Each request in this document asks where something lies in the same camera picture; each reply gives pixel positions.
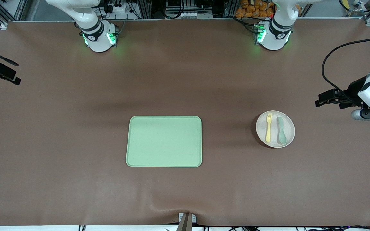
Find yellow plastic fork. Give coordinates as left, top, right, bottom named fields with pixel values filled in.
left=265, top=113, right=273, bottom=143

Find beige round plate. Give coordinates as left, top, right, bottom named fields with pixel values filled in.
left=256, top=110, right=295, bottom=148

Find green plastic spoon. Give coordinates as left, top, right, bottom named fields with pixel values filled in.
left=276, top=117, right=287, bottom=144

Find orange items in bag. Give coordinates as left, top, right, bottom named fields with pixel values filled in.
left=235, top=0, right=302, bottom=18

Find white power strip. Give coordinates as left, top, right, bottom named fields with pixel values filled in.
left=103, top=0, right=135, bottom=14

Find brown table cover mat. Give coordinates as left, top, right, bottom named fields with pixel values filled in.
left=0, top=19, right=370, bottom=227

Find light green rectangular tray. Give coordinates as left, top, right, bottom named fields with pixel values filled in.
left=126, top=116, right=202, bottom=168

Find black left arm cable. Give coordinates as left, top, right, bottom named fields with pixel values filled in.
left=322, top=37, right=370, bottom=97

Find black arm base cables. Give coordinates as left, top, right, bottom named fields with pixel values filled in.
left=232, top=15, right=258, bottom=34

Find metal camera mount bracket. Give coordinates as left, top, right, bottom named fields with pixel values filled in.
left=176, top=212, right=197, bottom=231

